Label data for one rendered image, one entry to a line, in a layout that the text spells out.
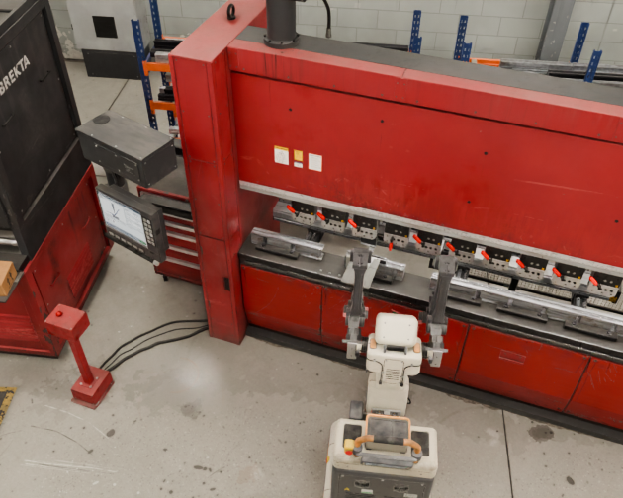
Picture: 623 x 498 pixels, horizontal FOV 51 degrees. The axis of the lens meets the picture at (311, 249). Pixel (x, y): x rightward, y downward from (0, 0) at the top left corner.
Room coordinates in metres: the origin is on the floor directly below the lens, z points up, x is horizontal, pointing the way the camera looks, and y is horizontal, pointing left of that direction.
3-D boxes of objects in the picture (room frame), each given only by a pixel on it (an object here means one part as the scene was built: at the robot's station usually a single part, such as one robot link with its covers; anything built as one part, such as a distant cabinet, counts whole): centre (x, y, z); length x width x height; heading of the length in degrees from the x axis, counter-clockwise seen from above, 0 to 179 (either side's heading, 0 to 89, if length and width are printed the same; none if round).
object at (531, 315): (2.67, -1.29, 0.89); 0.30 x 0.05 x 0.03; 71
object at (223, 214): (3.53, 0.51, 1.15); 0.85 x 0.25 x 2.30; 161
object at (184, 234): (3.87, 0.95, 0.50); 0.50 x 0.50 x 1.00; 71
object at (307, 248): (3.23, 0.16, 0.92); 0.50 x 0.06 x 0.10; 71
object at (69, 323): (2.66, 1.52, 0.41); 0.25 x 0.20 x 0.83; 161
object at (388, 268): (3.03, -0.41, 0.92); 0.39 x 0.06 x 0.10; 71
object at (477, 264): (3.20, -0.83, 0.93); 2.30 x 0.14 x 0.10; 71
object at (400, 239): (2.99, -0.52, 1.26); 0.15 x 0.09 x 0.17; 71
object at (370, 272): (2.91, -0.31, 1.00); 0.26 x 0.18 x 0.01; 161
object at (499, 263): (2.79, -1.09, 1.26); 0.15 x 0.09 x 0.17; 71
